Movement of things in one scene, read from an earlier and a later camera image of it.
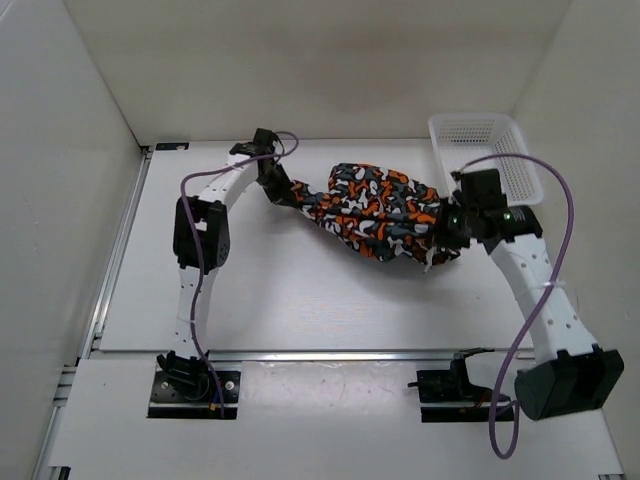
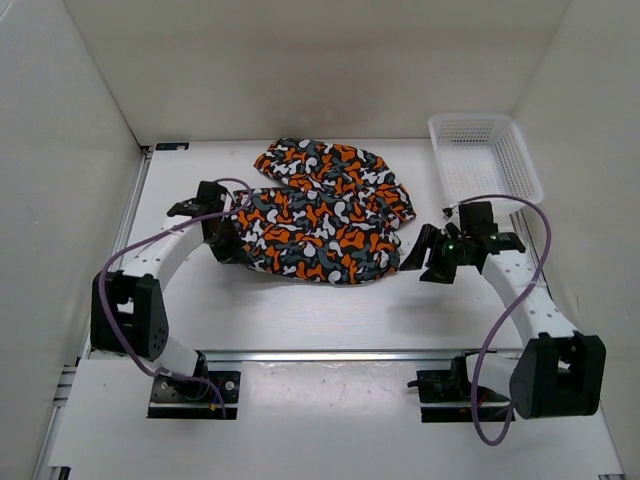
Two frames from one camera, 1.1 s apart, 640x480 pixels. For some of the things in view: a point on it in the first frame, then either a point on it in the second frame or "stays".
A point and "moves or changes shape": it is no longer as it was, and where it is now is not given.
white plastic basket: (463, 138) stays
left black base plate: (168, 398) stays
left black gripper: (283, 195) to (235, 253)
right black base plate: (448, 396) stays
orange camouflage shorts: (384, 214) moves or changes shape
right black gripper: (444, 237) to (426, 239)
